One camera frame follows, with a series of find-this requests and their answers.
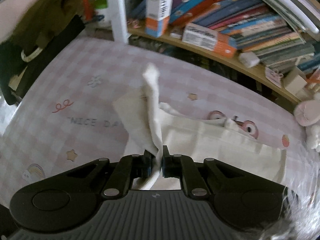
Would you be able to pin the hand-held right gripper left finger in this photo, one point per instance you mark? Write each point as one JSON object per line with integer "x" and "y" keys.
{"x": 149, "y": 165}

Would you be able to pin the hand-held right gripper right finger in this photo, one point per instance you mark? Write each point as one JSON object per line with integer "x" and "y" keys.
{"x": 165, "y": 165}

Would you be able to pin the white T-shirt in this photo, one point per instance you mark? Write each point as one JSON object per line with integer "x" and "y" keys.
{"x": 212, "y": 142}

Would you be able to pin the pink checked cartoon desk mat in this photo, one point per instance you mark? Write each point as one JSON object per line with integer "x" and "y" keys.
{"x": 82, "y": 100}

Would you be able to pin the flat white orange box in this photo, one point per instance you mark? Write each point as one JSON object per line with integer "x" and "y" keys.
{"x": 207, "y": 38}

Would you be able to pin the small white case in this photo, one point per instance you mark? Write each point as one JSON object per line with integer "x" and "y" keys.
{"x": 249, "y": 59}

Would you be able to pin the clear plastic film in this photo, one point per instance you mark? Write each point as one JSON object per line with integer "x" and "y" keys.
{"x": 305, "y": 205}

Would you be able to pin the black chair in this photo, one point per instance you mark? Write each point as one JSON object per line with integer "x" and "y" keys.
{"x": 45, "y": 62}

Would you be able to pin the white pink plush rabbit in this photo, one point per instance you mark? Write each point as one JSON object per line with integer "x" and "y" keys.
{"x": 306, "y": 115}

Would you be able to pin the white and wood bookshelf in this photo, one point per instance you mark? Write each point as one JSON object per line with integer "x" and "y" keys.
{"x": 117, "y": 17}

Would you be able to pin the beige pen holder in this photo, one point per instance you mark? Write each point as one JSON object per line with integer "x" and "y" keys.
{"x": 295, "y": 81}

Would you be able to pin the tall white orange box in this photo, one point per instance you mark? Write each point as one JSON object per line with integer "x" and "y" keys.
{"x": 158, "y": 10}

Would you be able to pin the white tub with green lid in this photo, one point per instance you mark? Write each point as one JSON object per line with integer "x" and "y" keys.
{"x": 103, "y": 16}

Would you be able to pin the row of leaning books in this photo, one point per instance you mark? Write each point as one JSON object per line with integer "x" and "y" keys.
{"x": 237, "y": 17}

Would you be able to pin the pink pillow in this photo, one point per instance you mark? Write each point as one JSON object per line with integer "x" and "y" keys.
{"x": 17, "y": 15}

